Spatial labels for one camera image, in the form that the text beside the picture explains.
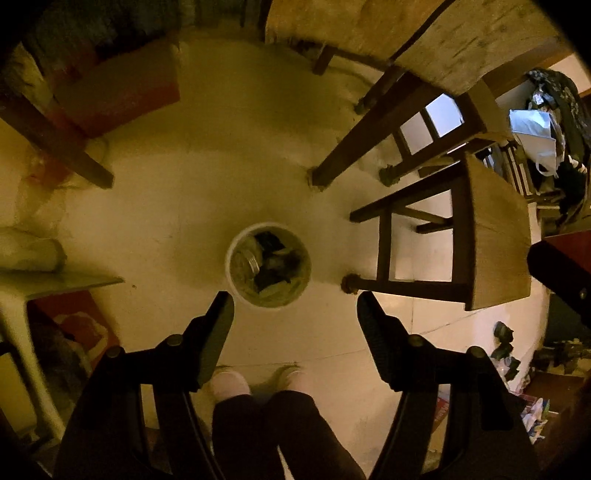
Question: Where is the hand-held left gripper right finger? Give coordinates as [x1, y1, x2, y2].
[357, 291, 541, 480]

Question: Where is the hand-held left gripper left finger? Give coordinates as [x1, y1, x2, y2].
[54, 291, 235, 480]

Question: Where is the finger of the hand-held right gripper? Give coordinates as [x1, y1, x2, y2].
[527, 240, 591, 319]

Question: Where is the white plastic bucket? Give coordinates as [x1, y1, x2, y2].
[225, 222, 312, 309]

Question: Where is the black bag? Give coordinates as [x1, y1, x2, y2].
[253, 232, 301, 289]

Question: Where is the person's left shoe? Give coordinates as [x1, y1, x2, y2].
[210, 369, 251, 401]

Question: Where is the person's shoe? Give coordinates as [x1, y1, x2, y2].
[277, 367, 308, 395]
[210, 369, 251, 401]

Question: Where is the wooden stool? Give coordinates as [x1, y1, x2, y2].
[342, 154, 533, 311]
[379, 80, 515, 188]

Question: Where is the person's right shoe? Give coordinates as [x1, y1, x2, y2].
[277, 367, 308, 395]

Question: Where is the pile of dark clothes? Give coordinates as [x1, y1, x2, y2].
[526, 68, 591, 227]

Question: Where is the person's right leg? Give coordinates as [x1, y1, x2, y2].
[263, 391, 368, 480]

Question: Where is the white plastic bag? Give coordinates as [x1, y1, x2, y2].
[509, 108, 559, 178]

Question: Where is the dark wooden table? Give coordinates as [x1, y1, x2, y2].
[0, 0, 568, 190]

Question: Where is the white plastic stand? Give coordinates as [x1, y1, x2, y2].
[0, 272, 125, 439]

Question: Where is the red cardboard box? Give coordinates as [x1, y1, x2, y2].
[53, 39, 181, 139]

